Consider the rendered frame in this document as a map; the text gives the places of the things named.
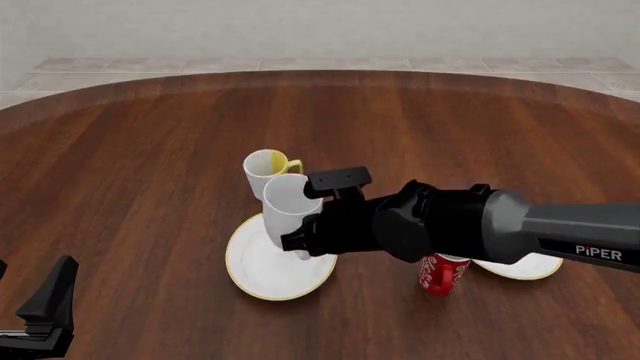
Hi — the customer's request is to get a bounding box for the red mug with white pattern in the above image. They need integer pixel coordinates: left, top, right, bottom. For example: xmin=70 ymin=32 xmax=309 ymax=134
xmin=417 ymin=252 xmax=473 ymax=298

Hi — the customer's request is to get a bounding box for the white mug with yellow handle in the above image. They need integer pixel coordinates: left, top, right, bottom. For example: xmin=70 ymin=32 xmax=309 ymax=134
xmin=242 ymin=148 xmax=306 ymax=203

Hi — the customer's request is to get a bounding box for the white plate with yellow rim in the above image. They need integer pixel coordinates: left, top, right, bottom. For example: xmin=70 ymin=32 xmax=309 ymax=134
xmin=471 ymin=251 xmax=565 ymax=282
xmin=224 ymin=212 xmax=339 ymax=302

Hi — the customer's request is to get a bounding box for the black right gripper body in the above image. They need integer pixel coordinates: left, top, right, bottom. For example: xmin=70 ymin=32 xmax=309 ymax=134
xmin=298 ymin=197 xmax=382 ymax=260

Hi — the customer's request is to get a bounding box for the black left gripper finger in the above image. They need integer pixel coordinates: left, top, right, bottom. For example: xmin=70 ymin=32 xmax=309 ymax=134
xmin=14 ymin=255 xmax=80 ymax=332

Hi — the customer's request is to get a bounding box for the small black plate on stalk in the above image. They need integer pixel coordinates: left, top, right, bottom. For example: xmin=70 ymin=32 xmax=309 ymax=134
xmin=308 ymin=165 xmax=373 ymax=201

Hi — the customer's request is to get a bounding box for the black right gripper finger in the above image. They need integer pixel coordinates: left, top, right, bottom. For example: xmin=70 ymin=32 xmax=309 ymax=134
xmin=280 ymin=228 xmax=312 ymax=254
xmin=302 ymin=182 xmax=329 ymax=201

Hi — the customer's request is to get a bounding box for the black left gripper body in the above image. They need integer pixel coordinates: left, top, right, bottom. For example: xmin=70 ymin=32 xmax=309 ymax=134
xmin=0 ymin=322 xmax=76 ymax=360

